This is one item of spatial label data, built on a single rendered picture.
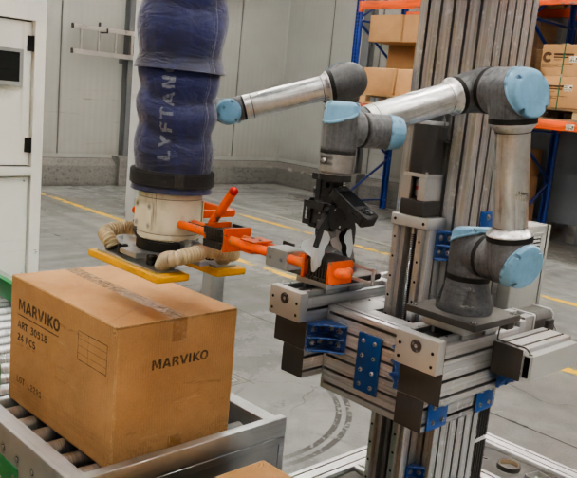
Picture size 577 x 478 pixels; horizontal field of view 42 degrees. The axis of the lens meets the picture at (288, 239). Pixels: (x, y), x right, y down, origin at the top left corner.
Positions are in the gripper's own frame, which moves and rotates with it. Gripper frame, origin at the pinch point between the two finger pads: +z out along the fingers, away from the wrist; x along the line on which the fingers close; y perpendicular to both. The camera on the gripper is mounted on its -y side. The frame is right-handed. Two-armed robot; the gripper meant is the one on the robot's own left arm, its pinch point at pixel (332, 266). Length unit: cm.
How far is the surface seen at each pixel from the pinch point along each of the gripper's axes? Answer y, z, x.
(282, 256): 12.1, 0.0, 3.7
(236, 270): 43.8, 11.9, -10.1
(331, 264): -3.6, -1.9, 4.2
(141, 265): 54, 11, 13
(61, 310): 80, 29, 22
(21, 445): 72, 63, 35
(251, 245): 23.1, -0.3, 3.6
